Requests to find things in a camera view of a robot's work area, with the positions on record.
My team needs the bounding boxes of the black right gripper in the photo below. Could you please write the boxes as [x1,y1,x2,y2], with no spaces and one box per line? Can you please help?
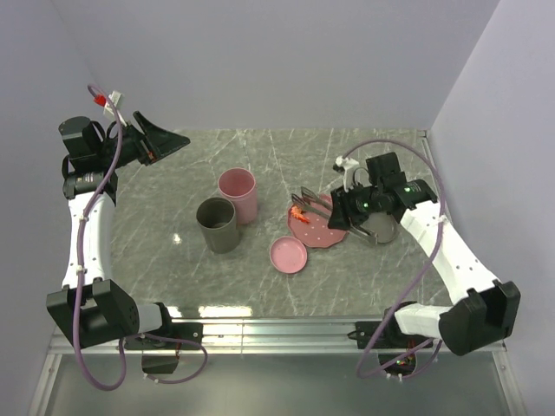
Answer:
[327,179,384,231]

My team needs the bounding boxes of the grey round lid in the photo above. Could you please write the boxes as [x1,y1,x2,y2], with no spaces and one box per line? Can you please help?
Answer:
[363,212,398,244]

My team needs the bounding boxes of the grey cylindrical container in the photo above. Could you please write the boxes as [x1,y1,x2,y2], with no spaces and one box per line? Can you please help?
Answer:
[196,197,240,254]

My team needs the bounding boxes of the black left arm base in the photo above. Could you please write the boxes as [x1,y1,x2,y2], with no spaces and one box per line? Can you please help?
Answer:
[124,322,205,376]

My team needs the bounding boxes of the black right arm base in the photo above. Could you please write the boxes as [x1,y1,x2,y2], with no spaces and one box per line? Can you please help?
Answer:
[348,321,441,381]

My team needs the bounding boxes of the metal serving tongs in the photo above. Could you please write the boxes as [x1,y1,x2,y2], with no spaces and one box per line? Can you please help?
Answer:
[289,186,377,245]

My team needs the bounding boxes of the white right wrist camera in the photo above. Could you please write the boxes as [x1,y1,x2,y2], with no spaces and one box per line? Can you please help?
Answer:
[332,156,360,192]

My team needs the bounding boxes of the pink cylindrical container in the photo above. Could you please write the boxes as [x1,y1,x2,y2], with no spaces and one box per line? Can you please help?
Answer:
[218,167,258,224]

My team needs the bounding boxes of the orange toy shrimp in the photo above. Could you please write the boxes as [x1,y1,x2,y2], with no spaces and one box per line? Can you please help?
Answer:
[290,205,310,224]

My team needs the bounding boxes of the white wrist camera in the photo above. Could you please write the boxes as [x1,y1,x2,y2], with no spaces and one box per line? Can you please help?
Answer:
[93,90,127,127]
[332,156,360,192]

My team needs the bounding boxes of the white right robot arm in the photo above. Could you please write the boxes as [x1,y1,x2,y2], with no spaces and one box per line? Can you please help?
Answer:
[328,153,521,356]

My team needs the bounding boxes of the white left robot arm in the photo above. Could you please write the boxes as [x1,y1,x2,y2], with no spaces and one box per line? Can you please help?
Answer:
[46,112,190,348]

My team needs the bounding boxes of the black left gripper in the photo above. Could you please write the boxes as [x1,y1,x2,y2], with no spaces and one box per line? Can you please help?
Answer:
[97,111,189,169]

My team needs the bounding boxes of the aluminium frame rail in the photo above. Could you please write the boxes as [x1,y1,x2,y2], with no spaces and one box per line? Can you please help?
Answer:
[29,316,526,415]

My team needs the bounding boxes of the pink dotted plate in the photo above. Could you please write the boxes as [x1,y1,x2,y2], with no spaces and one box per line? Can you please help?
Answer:
[286,208,347,249]

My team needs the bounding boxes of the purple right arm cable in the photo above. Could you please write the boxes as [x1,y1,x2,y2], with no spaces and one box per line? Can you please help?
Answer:
[332,139,447,380]

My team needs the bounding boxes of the pink round lid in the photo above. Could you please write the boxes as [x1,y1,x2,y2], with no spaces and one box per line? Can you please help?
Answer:
[269,236,308,274]

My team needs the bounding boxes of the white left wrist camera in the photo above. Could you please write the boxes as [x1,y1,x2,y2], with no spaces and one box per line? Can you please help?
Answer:
[93,90,127,127]

